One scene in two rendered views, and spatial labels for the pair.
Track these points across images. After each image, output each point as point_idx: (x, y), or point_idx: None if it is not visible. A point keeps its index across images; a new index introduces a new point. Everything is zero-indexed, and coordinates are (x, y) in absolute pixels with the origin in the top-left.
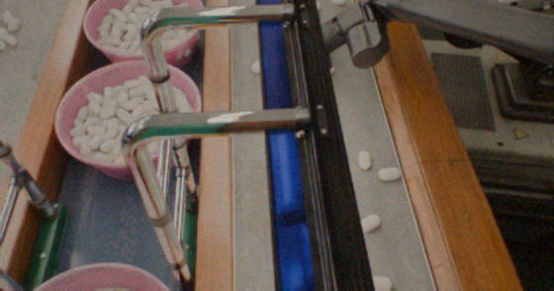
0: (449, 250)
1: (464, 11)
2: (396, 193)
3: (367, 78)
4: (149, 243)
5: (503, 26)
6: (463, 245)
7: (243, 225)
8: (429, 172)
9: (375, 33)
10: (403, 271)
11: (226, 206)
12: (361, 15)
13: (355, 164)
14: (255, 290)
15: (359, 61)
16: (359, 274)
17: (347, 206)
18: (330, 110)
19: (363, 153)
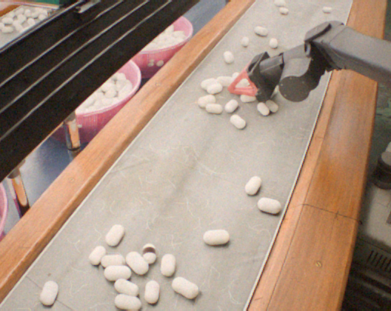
0: (276, 287)
1: (372, 49)
2: (266, 226)
3: (306, 126)
4: (35, 186)
5: None
6: (294, 288)
7: (101, 192)
8: (308, 215)
9: (306, 66)
10: (221, 291)
11: (93, 168)
12: (303, 52)
13: (243, 188)
14: (73, 243)
15: (286, 90)
16: (7, 104)
17: (55, 67)
18: (127, 22)
19: (254, 178)
